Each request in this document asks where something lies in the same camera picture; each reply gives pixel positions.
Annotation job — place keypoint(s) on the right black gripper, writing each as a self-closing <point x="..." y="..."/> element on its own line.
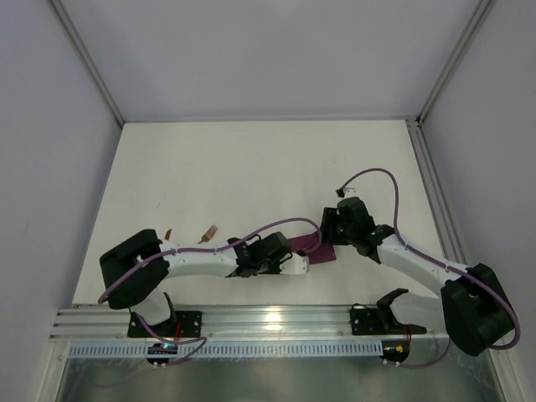
<point x="329" y="226"/>

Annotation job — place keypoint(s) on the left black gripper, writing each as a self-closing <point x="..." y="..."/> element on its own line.
<point x="283" y="245"/>

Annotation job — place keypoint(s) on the purple cloth napkin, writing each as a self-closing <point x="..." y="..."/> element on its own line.
<point x="324" y="253"/>

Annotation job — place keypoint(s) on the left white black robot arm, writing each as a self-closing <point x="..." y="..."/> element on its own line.
<point x="133" y="270"/>

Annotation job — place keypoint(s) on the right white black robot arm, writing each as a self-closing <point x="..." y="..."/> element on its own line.
<point x="477" y="314"/>

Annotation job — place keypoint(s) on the copper fork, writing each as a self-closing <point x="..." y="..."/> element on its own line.
<point x="209" y="234"/>

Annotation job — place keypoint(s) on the left black controller board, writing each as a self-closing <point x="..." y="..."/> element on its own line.
<point x="161" y="354"/>

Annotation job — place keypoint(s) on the black controller board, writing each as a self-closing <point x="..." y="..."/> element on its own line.
<point x="161" y="354"/>
<point x="396" y="352"/>

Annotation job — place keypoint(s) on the right black controller board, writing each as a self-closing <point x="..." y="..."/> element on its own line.
<point x="396" y="352"/>

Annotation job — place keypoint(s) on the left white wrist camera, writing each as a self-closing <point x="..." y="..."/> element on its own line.
<point x="295" y="265"/>

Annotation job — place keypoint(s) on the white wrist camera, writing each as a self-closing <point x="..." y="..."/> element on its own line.
<point x="346" y="192"/>
<point x="295" y="265"/>

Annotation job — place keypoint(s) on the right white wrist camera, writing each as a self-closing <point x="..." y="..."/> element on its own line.
<point x="346" y="192"/>

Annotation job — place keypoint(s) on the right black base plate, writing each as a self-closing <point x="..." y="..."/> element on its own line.
<point x="366" y="320"/>

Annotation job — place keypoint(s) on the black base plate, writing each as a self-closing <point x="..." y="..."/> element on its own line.
<point x="183" y="324"/>
<point x="366" y="320"/>

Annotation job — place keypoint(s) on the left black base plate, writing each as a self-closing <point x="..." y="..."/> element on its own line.
<point x="183" y="324"/>

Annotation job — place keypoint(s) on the right aluminium side rail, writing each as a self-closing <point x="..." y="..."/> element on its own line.
<point x="444" y="223"/>

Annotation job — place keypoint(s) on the slotted grey cable duct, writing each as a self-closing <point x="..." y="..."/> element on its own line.
<point x="238" y="349"/>

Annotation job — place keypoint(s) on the right aluminium corner post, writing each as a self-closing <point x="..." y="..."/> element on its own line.
<point x="468" y="34"/>

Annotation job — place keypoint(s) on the aluminium corner post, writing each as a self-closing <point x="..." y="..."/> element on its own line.
<point x="468" y="34"/>
<point x="78" y="45"/>

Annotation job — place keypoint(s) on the left aluminium corner post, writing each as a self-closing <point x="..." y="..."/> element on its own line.
<point x="78" y="45"/>

